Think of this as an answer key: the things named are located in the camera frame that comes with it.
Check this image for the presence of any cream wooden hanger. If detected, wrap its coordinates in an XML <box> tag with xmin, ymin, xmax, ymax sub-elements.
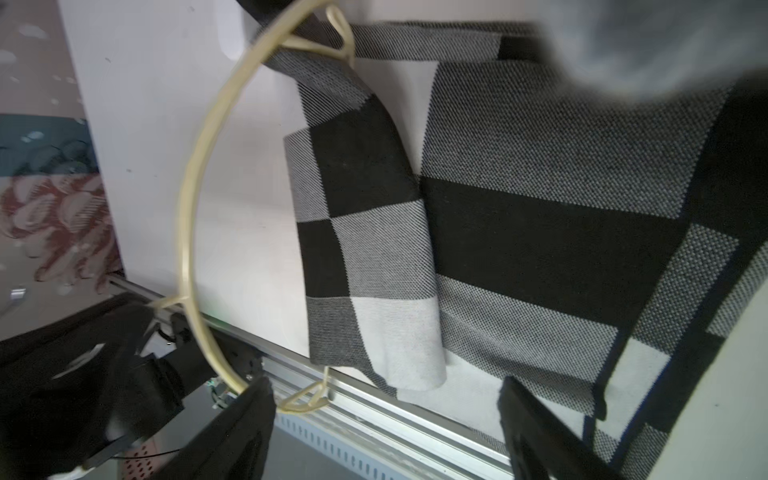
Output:
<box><xmin>150</xmin><ymin>0</ymin><xmax>355</xmax><ymax>394</ymax></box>

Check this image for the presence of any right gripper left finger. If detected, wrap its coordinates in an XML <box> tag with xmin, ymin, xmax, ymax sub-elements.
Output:
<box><xmin>152</xmin><ymin>377</ymin><xmax>276</xmax><ymax>480</ymax></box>

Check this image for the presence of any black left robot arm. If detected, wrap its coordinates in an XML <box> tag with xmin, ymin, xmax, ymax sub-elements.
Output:
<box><xmin>1</xmin><ymin>293</ymin><xmax>276</xmax><ymax>479</ymax></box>

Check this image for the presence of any black grey checkered scarf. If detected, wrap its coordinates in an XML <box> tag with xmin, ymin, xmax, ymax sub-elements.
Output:
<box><xmin>267</xmin><ymin>22</ymin><xmax>767</xmax><ymax>479</ymax></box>

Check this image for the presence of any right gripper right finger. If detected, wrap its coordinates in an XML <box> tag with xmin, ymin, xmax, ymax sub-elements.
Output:
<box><xmin>497</xmin><ymin>376</ymin><xmax>621</xmax><ymax>479</ymax></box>

